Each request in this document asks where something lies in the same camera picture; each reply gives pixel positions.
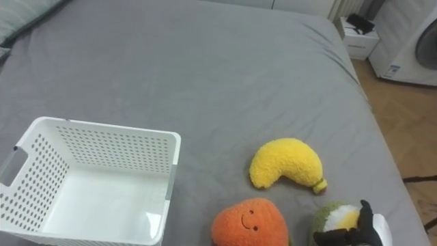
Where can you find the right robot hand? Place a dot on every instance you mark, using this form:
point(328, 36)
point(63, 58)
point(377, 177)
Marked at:
point(367, 229)

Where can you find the green avocado soft toy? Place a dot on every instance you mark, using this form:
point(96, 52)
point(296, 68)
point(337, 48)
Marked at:
point(333, 218)

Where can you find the yellow banana soft toy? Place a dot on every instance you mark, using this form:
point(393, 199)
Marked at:
point(286, 160)

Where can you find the orange smiling fruit soft toy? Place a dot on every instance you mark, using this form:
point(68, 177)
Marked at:
point(249, 223)

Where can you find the white washing machine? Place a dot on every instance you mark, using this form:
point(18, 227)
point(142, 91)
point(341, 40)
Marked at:
point(406, 48)

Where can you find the white bedside cabinet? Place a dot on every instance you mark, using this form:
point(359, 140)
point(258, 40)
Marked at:
point(358, 42)

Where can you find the black object on cabinet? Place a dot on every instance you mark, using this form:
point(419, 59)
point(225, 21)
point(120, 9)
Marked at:
point(360, 23)

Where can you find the grey bed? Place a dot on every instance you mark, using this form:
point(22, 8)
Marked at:
point(211, 75)

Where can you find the white perforated plastic basket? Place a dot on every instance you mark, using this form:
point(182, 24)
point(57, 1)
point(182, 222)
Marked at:
point(102, 198)

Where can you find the light green pillow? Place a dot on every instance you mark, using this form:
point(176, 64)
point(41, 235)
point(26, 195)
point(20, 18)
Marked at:
point(24, 15)

